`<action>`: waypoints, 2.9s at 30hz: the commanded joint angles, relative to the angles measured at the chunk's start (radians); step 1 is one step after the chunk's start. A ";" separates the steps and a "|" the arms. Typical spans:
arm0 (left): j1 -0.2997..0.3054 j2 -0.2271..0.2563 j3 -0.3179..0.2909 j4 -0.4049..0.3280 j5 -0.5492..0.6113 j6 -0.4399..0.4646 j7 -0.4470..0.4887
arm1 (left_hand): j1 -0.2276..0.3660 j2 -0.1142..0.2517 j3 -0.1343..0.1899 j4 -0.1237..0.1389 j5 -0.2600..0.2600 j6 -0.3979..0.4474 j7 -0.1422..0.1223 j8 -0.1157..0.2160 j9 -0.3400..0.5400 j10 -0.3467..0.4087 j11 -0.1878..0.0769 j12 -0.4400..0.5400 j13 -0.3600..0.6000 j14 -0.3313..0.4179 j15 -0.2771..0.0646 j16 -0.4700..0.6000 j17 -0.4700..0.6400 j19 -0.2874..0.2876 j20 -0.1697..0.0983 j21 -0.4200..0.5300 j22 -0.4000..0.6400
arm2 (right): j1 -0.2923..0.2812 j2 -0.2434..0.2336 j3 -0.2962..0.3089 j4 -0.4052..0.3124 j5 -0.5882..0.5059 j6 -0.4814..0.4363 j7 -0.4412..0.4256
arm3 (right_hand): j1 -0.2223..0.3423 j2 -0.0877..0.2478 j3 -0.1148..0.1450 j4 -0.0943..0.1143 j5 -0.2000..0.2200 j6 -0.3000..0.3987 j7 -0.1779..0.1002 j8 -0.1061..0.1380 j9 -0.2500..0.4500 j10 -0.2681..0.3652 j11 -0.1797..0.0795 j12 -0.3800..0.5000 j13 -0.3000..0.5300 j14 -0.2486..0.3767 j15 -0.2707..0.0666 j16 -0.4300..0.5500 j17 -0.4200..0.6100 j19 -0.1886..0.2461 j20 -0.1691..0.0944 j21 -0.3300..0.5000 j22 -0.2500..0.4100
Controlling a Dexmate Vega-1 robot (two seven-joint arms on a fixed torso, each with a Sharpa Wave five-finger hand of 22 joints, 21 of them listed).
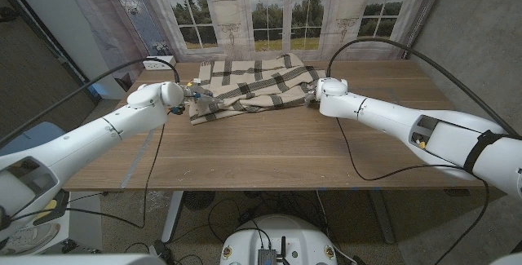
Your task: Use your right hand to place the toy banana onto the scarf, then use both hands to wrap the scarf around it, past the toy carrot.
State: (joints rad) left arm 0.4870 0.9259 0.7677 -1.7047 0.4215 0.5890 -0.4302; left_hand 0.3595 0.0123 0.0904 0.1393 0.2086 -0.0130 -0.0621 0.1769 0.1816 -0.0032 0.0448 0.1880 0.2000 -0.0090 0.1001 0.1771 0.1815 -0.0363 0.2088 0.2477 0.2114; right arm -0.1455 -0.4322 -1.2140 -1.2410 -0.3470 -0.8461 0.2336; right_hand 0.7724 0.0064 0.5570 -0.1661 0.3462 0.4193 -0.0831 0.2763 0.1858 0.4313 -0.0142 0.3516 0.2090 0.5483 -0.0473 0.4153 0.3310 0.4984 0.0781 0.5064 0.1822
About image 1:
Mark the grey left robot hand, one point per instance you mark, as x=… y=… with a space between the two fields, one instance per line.
x=200 y=94

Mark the white power strip box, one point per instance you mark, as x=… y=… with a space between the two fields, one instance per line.
x=157 y=65

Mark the blue-grey plastic container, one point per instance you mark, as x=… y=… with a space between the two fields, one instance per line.
x=45 y=130

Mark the black foot pedal yellow pads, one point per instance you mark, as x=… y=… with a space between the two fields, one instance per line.
x=59 y=206

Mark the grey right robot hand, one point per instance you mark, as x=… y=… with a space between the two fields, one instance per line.
x=312 y=95

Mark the grey electronics box on torso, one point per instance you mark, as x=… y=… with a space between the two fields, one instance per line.
x=267 y=257

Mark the grey table leg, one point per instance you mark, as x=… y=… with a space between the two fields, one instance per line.
x=383 y=220

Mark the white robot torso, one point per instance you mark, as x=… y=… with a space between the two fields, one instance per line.
x=281 y=232

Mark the cream plaid scarf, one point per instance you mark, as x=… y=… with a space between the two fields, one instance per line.
x=253 y=85

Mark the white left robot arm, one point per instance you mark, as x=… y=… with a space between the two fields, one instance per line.
x=89 y=138

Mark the black round fan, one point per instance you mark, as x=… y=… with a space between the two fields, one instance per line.
x=197 y=200

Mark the white table leg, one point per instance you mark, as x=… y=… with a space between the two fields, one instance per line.
x=171 y=220

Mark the white sneaker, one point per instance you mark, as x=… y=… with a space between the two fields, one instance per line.
x=28 y=237

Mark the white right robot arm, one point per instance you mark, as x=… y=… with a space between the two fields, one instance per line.
x=408 y=122

